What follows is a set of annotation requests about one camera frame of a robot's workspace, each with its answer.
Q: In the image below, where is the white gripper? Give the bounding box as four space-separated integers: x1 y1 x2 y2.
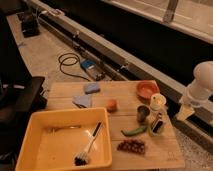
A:
176 97 195 121

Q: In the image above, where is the orange apple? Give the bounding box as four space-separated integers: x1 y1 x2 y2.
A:
106 99 117 112

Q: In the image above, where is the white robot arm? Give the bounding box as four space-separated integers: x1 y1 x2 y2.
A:
176 61 213 121

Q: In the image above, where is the small metal cup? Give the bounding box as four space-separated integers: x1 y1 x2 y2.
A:
137 105 150 122

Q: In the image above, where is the clear bottle with yellow cap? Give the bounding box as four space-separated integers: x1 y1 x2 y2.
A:
150 93 166 136

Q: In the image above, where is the orange bowl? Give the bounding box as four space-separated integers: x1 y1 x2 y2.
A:
136 80 160 99

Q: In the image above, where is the green pepper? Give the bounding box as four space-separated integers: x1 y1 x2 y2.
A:
121 125 147 137

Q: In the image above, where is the bunch of dark grapes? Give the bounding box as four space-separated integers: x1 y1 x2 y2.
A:
117 139 145 155

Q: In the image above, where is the blue sponge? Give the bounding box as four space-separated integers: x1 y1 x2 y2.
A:
84 83 100 94

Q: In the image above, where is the blue folded cloth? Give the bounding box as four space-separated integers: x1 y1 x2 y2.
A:
72 95 92 108

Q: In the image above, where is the blue box on floor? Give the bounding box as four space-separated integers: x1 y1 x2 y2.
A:
80 59 95 70

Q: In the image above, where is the dish brush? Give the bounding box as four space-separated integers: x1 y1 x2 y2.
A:
74 122 102 166

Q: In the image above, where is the yellow plastic tub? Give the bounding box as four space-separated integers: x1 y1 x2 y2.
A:
15 108 112 171

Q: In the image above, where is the black chair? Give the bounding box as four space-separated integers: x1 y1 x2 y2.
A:
0 77 47 155

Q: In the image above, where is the black device on floor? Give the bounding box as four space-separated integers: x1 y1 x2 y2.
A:
21 17 40 37

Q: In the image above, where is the metal rail beam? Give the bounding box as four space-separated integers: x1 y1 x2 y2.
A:
26 0 213 141

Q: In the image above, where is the black cable on floor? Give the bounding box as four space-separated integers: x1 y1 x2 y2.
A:
57 52 92 82

